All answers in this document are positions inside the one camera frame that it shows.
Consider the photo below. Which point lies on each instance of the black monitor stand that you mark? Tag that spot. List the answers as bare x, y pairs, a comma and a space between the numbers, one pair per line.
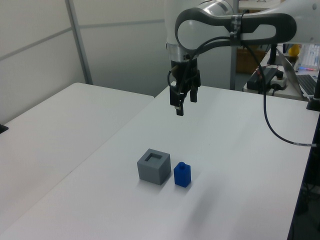
272, 53

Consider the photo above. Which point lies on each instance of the white desk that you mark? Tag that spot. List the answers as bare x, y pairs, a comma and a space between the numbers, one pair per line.
282, 94

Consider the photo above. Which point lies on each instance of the white power strip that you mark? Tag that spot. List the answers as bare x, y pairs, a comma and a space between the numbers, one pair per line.
280, 83

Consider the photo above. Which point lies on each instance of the silver open laptop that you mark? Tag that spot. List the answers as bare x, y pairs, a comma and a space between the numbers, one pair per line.
287, 67

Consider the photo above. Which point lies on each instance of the brown cardboard box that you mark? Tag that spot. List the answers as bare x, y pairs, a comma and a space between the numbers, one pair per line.
246, 61

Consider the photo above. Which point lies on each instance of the yellow round object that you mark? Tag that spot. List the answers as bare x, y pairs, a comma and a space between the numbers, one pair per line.
294, 50

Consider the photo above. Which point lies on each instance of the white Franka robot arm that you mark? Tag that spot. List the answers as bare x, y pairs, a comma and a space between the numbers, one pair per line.
195, 27

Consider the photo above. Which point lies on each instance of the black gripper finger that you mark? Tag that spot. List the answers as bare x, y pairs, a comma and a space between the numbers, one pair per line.
175, 98
194, 96

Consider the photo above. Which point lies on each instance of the grey partition post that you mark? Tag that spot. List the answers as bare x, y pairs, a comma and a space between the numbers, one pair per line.
233, 70

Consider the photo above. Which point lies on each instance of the grey hollow cuboid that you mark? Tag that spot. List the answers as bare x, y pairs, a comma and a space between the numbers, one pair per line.
150, 175

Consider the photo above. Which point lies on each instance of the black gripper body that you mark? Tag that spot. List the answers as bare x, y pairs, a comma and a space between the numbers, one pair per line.
186, 75

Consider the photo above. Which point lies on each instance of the blue block with knob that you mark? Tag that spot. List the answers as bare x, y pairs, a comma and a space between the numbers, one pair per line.
182, 176

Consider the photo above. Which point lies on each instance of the black power adapter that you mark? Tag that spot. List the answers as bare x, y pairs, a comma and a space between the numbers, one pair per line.
268, 75

